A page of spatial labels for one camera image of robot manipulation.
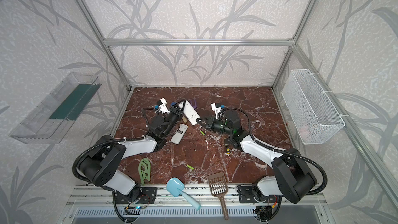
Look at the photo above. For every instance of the aluminium front rail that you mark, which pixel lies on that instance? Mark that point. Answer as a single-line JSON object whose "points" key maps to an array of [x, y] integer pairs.
{"points": [[84, 196]]}

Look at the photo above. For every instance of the clear plastic wall shelf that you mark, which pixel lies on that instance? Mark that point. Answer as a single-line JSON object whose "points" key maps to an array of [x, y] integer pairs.
{"points": [[49, 122]]}

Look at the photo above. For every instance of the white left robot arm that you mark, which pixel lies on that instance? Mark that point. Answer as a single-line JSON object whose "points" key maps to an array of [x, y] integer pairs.
{"points": [[99, 164]]}

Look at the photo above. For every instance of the brown litter scoop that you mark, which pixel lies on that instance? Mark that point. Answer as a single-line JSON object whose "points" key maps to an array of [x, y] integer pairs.
{"points": [[219, 188]]}

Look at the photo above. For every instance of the light blue plastic scoop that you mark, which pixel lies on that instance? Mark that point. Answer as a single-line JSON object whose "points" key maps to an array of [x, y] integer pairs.
{"points": [[176, 188]]}

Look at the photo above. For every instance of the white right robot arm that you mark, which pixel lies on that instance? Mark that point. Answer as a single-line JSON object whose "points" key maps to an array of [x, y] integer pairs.
{"points": [[295, 175]]}

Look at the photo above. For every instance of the purple toy rake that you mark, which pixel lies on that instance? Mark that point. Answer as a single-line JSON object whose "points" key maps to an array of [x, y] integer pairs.
{"points": [[193, 103]]}

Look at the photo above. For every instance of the white wire mesh basket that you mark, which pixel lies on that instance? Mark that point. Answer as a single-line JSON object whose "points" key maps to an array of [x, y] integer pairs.
{"points": [[314, 115]]}

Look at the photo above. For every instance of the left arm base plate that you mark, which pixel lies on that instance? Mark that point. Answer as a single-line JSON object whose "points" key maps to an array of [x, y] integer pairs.
{"points": [[139, 195]]}

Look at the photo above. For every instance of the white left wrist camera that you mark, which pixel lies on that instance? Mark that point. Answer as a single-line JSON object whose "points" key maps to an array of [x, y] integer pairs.
{"points": [[161, 106]]}

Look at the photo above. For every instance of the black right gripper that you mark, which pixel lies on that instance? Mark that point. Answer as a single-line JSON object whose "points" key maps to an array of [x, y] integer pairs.
{"points": [[210, 123]]}

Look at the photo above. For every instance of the green plastic slotted tool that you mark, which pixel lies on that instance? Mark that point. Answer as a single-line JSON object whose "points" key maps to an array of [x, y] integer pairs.
{"points": [[144, 169]]}

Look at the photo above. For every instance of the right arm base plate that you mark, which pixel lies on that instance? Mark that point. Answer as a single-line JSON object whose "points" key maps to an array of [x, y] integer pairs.
{"points": [[250, 194]]}

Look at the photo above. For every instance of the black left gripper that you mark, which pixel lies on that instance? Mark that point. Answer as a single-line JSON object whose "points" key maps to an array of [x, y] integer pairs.
{"points": [[172, 113]]}

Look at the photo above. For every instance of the black yellow screwdriver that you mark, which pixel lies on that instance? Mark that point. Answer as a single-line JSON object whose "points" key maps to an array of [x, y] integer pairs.
{"points": [[227, 148]]}

